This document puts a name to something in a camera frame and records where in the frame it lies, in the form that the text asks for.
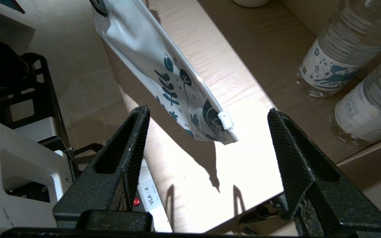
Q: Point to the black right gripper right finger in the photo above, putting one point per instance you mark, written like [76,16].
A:
[326,205]

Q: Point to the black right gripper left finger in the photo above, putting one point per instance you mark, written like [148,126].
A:
[88,198]

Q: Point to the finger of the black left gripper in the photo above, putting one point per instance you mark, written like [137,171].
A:
[100,8]

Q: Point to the white blue-patterned plastic pouch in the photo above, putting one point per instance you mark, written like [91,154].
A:
[144,49]

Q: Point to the black table knob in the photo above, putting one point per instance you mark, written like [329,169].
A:
[276,203]

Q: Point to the white labelled base panel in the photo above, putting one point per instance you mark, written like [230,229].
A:
[150,198]

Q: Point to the silver metal chassis block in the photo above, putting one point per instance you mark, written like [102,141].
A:
[41,129]

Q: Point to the teal blue flat panel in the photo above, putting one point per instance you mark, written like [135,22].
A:
[8,4]

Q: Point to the clear water bottle black cap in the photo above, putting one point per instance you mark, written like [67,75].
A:
[342,49]
[369,112]

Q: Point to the white ribbed ceramic mug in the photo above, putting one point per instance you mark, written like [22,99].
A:
[250,2]

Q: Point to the beige wooden shelf cabinet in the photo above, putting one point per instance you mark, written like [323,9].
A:
[243,66]

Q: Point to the black perforated robot frame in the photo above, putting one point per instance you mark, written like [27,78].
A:
[45,92]

